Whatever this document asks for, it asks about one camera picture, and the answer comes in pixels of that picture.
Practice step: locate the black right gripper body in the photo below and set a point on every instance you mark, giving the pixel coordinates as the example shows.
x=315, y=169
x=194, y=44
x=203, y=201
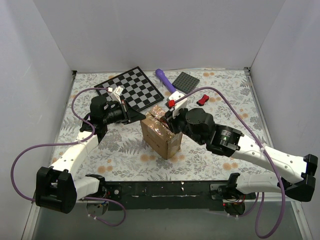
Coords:
x=171, y=120

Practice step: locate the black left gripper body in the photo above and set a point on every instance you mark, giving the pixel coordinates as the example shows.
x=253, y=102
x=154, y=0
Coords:
x=126, y=112

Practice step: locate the brown taped cardboard box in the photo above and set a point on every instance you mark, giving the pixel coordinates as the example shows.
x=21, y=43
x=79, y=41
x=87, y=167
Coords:
x=157, y=135

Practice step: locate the red black utility knife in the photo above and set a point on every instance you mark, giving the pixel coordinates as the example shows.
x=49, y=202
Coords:
x=203, y=100

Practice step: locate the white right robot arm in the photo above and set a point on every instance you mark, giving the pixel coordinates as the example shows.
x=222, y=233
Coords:
x=292, y=175

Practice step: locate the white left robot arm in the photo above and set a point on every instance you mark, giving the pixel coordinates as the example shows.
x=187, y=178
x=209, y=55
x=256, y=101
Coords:
x=56, y=188

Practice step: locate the black white checkerboard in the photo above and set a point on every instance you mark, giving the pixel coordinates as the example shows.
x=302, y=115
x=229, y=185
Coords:
x=139, y=92

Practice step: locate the dark grey studded plate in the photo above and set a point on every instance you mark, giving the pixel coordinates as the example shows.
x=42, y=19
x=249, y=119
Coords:
x=185, y=83

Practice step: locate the purple cylindrical handle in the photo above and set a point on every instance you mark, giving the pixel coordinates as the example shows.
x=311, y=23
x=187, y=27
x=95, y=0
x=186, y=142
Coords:
x=162, y=77

